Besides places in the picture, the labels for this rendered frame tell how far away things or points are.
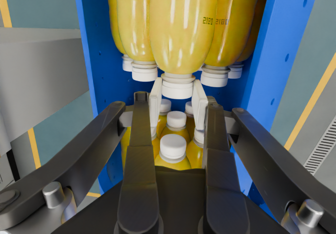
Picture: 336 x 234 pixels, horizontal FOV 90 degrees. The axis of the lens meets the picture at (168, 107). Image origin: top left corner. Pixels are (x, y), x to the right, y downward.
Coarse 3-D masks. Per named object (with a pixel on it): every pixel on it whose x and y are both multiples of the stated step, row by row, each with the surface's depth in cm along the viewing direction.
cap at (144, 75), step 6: (132, 66) 25; (132, 72) 25; (138, 72) 24; (144, 72) 24; (150, 72) 24; (156, 72) 25; (132, 78) 26; (138, 78) 24; (144, 78) 24; (150, 78) 25
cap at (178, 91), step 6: (162, 84) 20; (168, 84) 19; (174, 84) 19; (180, 84) 19; (186, 84) 19; (192, 84) 20; (162, 90) 20; (168, 90) 19; (174, 90) 19; (180, 90) 19; (186, 90) 19; (192, 90) 20; (168, 96) 20; (174, 96) 19; (180, 96) 19; (186, 96) 20
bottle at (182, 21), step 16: (160, 0) 15; (176, 0) 14; (192, 0) 14; (208, 0) 15; (160, 16) 15; (176, 16) 15; (192, 16) 15; (208, 16) 15; (160, 32) 16; (176, 32) 15; (192, 32) 15; (208, 32) 16; (160, 48) 17; (176, 48) 16; (192, 48) 16; (208, 48) 17; (160, 64) 18; (176, 64) 17; (192, 64) 17; (176, 80) 18; (192, 80) 19
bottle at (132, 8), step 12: (120, 0) 20; (132, 0) 19; (144, 0) 19; (120, 12) 20; (132, 12) 20; (144, 12) 19; (120, 24) 21; (132, 24) 20; (144, 24) 20; (120, 36) 22; (132, 36) 21; (144, 36) 21; (132, 48) 22; (144, 48) 22; (144, 60) 23
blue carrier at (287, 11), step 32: (96, 0) 25; (288, 0) 12; (96, 32) 26; (288, 32) 14; (96, 64) 27; (256, 64) 14; (288, 64) 16; (96, 96) 28; (128, 96) 38; (224, 96) 37; (256, 96) 15
